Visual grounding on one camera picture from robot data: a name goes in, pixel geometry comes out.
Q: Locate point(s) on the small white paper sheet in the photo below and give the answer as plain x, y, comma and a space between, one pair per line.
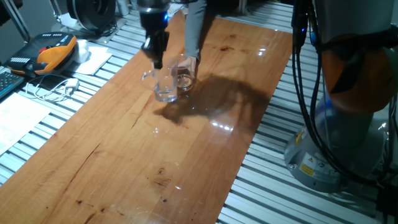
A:
93, 60

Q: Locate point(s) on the white crumpled tissue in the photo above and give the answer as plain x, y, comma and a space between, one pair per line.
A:
81, 51

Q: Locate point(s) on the large white paper sheet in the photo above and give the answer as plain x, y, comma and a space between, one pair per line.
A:
18, 118

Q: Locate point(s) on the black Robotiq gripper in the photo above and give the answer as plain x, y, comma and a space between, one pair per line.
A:
154, 21

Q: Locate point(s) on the silver can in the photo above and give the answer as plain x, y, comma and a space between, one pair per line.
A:
122, 7

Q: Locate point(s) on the black round spool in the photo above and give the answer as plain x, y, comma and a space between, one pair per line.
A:
90, 12

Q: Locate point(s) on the black computer keyboard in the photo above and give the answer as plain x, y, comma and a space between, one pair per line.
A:
9, 84

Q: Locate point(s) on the glossy wooden board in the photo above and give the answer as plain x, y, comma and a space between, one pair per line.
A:
124, 140

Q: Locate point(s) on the helper bare hand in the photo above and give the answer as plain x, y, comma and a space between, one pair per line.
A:
189, 63

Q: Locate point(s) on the slanted aluminium frame post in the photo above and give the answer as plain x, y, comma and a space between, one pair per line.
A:
18, 21

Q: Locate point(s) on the orange black teach pendant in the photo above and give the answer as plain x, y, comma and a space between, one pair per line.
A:
49, 56

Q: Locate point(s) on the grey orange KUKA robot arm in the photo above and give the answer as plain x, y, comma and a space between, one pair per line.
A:
357, 77

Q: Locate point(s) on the helper forearm grey sleeve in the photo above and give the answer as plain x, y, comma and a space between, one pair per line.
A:
194, 28

